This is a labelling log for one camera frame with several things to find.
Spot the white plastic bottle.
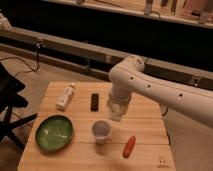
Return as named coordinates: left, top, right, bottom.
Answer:
left=56, top=82, right=75, bottom=111

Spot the black floor cable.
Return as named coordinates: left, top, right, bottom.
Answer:
left=0, top=39, right=44, bottom=77

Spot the black office chair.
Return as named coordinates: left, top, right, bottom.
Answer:
left=0, top=62, right=37, bottom=150

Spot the black rectangular block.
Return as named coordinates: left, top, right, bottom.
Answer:
left=90, top=93, right=99, bottom=111

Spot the white sponge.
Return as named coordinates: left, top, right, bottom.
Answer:
left=108, top=110, right=123, bottom=122

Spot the green plate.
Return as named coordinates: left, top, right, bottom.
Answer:
left=35, top=115, right=74, bottom=153

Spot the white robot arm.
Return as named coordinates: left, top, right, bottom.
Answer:
left=107, top=55, right=213, bottom=128

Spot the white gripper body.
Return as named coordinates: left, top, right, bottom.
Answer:
left=107, top=96, right=130, bottom=115

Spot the orange carrot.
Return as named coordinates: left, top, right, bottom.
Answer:
left=123, top=136, right=136, bottom=158

